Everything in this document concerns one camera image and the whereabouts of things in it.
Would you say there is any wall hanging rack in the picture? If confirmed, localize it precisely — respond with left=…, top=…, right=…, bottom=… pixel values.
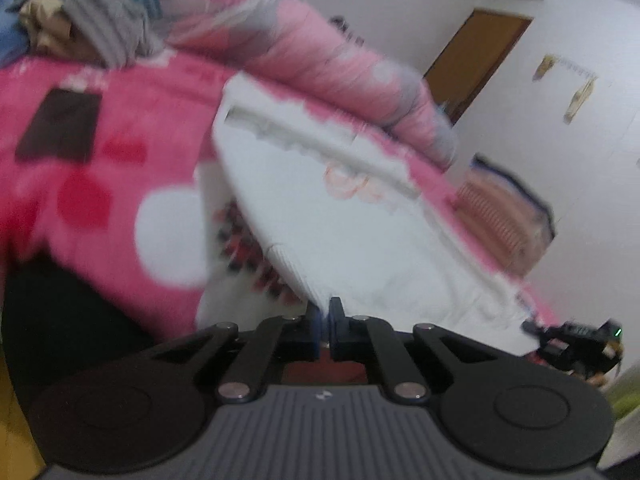
left=532, top=54, right=598, bottom=125

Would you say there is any black smartphone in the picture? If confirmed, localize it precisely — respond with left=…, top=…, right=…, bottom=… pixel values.
left=15, top=87, right=103, bottom=163

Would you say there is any pink grey floral quilt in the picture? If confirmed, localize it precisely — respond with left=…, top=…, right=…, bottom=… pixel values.
left=97, top=0, right=458, bottom=168

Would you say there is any stack of folded clothes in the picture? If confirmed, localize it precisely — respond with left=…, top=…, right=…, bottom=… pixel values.
left=450, top=155, right=556, bottom=278

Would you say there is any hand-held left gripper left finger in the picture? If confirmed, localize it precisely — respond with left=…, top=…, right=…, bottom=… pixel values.
left=150, top=304, right=323, bottom=405

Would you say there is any pink floral blanket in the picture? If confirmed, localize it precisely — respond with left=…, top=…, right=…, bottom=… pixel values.
left=0, top=50, right=566, bottom=356

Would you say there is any grey garment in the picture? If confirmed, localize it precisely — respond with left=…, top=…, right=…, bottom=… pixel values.
left=60, top=0, right=166, bottom=68

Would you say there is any wooden door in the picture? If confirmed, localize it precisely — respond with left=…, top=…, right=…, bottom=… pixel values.
left=424, top=8, right=533, bottom=126

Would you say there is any blue cloth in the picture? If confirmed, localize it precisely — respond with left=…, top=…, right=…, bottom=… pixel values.
left=0, top=0, right=31, bottom=66

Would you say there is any beige garment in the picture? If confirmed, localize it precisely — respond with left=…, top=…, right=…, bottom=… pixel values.
left=20, top=0, right=76, bottom=56

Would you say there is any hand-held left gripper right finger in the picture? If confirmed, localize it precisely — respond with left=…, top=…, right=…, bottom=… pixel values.
left=327, top=297, right=501, bottom=406

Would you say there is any white shirt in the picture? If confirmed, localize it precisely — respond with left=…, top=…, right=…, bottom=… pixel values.
left=195, top=72, right=541, bottom=356

